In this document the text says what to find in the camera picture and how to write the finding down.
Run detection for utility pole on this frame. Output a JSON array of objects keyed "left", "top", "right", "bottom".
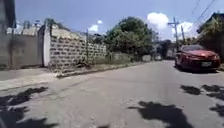
[{"left": 167, "top": 17, "right": 181, "bottom": 52}]

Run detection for overhead wires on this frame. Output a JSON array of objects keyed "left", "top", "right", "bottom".
[{"left": 186, "top": 0, "right": 218, "bottom": 32}]

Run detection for large green tree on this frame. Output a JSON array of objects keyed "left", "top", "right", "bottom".
[{"left": 103, "top": 16, "right": 159, "bottom": 58}]

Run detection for pale concrete driveway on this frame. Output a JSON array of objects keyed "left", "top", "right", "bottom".
[{"left": 0, "top": 67, "right": 60, "bottom": 92}]

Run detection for weedy roadside strip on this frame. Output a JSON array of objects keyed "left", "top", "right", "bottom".
[{"left": 55, "top": 59, "right": 148, "bottom": 79}]

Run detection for grey metal gate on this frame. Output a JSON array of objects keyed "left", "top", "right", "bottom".
[{"left": 0, "top": 33, "right": 45, "bottom": 69}]

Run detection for red car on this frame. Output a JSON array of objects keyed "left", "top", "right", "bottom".
[{"left": 174, "top": 44, "right": 222, "bottom": 72}]

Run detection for building with dark roof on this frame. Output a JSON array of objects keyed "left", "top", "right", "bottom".
[{"left": 196, "top": 11, "right": 224, "bottom": 61}]

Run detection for grey block wall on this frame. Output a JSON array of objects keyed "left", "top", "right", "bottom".
[{"left": 42, "top": 25, "right": 108, "bottom": 70}]

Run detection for grey concrete road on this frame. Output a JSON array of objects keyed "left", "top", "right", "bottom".
[{"left": 0, "top": 59, "right": 224, "bottom": 128}]

